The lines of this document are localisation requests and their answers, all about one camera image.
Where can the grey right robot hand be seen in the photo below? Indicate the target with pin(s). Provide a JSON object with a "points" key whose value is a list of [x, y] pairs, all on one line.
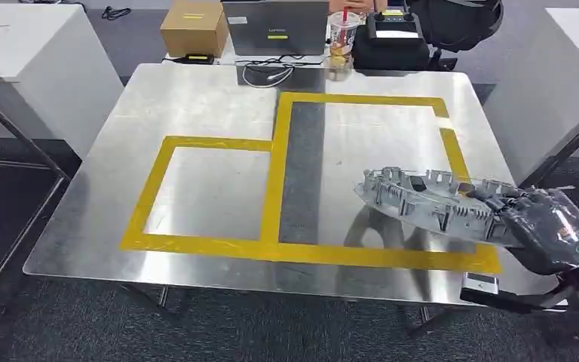
{"points": [[549, 235]]}

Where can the silver wheel hubcap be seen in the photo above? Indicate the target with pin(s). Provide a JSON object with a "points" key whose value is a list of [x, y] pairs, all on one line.
{"points": [[419, 200]]}

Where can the white block table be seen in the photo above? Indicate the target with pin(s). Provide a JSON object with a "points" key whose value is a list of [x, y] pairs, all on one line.
{"points": [[534, 75], [45, 65]]}

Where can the black office chair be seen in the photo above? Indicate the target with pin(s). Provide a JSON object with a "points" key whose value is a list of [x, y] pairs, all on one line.
{"points": [[459, 22]]}

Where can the black label printer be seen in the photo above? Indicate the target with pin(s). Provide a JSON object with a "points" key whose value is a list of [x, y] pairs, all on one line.
{"points": [[392, 47]]}

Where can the clear drink cup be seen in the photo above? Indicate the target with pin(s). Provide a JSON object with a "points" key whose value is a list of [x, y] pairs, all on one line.
{"points": [[342, 47]]}

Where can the red drinking straw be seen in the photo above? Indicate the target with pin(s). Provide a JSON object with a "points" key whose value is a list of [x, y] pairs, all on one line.
{"points": [[344, 22]]}

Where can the person's hand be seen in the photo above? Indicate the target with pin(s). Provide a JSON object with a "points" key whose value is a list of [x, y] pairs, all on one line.
{"points": [[359, 5]]}

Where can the grey laptop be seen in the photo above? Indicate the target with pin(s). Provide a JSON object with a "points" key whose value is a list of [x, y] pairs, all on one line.
{"points": [[274, 25]]}

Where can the white desk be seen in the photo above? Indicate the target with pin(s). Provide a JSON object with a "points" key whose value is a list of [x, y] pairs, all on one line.
{"points": [[229, 59]]}

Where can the steel work table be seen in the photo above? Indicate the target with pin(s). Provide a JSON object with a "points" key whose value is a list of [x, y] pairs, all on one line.
{"points": [[194, 105]]}

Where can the small black device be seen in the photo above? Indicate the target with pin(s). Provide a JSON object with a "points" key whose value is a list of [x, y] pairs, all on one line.
{"points": [[199, 59]]}

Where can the brown cardboard box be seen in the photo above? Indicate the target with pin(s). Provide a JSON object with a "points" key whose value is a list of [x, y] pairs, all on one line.
{"points": [[194, 30]]}

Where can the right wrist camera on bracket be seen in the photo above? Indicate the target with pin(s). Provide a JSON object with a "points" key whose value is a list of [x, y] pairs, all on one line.
{"points": [[479, 285]]}

